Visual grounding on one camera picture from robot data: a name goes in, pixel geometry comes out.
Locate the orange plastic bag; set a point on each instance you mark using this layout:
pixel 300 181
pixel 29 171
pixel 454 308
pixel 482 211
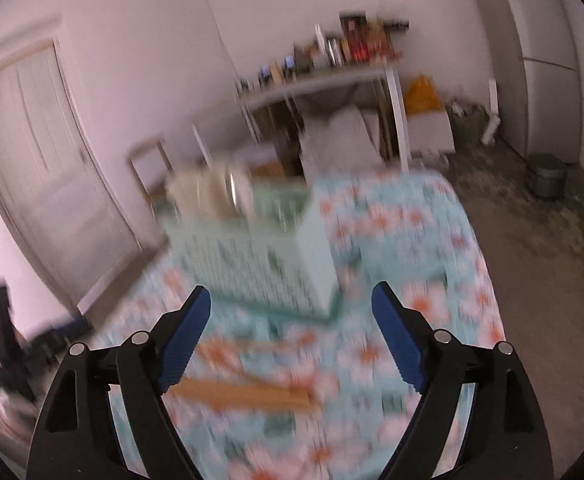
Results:
pixel 422 95

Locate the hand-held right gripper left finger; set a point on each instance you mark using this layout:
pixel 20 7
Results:
pixel 187 340

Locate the white panel door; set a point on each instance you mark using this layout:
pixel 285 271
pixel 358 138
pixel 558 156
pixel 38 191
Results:
pixel 47 170

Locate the green plastic utensil basket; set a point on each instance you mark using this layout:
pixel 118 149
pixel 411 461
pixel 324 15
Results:
pixel 252 260

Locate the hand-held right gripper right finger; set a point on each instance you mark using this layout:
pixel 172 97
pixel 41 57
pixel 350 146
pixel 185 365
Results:
pixel 402 340

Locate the grey refrigerator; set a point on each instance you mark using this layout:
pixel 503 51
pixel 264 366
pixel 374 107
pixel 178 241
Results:
pixel 532 50

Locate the metal tin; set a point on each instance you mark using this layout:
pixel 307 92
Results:
pixel 333 50

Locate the pile of wooden chopsticks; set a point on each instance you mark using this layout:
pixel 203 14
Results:
pixel 252 390

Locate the metal pot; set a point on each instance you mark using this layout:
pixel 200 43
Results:
pixel 547 175

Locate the floral blue blanket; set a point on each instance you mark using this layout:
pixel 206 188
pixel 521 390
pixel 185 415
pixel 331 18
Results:
pixel 412 240

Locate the red drink bottles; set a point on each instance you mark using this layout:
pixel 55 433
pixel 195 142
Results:
pixel 367 47

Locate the long white table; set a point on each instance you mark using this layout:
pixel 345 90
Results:
pixel 322 77

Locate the white pillow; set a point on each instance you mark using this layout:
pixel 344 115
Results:
pixel 339 142

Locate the wooden chair with dark seat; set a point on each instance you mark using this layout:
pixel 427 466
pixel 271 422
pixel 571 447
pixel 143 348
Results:
pixel 147 165

